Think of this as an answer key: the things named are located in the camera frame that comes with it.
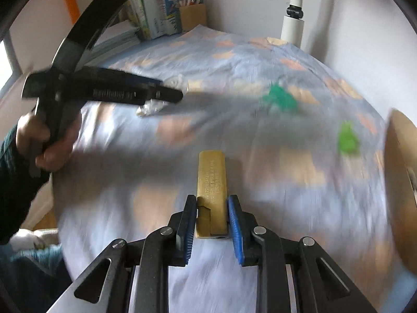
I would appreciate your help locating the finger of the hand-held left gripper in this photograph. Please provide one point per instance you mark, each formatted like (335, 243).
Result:
(156, 95)
(136, 80)

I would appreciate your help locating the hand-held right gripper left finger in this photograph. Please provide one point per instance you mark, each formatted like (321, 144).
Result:
(189, 231)

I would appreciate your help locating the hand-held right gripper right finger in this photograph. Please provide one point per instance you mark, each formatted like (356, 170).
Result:
(235, 234)

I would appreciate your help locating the brass rectangular lock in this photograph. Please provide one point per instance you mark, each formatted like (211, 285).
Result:
(211, 182)

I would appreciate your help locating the round wooden tray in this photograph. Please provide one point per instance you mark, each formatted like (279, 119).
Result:
(395, 169)

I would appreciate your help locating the person's left forearm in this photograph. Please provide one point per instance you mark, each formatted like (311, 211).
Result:
(16, 195)

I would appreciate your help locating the person's left hand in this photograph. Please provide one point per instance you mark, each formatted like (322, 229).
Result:
(58, 155)

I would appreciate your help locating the crumpled clear plastic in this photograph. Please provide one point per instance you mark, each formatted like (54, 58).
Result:
(150, 108)

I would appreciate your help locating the stack of white papers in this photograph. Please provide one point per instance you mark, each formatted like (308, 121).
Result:
(114, 42)

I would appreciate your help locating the blue and white books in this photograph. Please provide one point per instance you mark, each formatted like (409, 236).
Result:
(156, 9)

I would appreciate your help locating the printed blue bedsheet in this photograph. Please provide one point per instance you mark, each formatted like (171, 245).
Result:
(228, 127)

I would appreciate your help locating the brown cardboard box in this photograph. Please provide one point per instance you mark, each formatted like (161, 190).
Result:
(194, 19)

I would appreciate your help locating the dark green plastic toy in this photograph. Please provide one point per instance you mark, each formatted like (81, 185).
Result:
(280, 99)

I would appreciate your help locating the light green plastic toy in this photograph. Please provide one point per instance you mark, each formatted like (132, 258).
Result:
(348, 140)

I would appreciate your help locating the white pipe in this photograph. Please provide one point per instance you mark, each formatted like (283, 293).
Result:
(291, 29)

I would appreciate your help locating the teal cloth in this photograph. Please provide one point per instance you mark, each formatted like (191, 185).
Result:
(35, 267)

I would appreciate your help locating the black pipe clamp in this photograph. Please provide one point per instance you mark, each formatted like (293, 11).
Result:
(295, 11)

